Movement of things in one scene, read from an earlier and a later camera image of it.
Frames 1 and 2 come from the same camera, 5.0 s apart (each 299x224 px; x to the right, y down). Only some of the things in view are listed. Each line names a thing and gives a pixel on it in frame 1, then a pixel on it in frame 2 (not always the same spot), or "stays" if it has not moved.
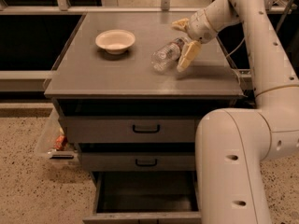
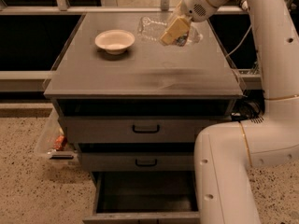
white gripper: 199,28 to 193,4
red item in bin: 60,143 stays
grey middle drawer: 139,161 stays
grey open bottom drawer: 145,197 stays
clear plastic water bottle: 164,58 to 153,29
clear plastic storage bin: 54,145 stays
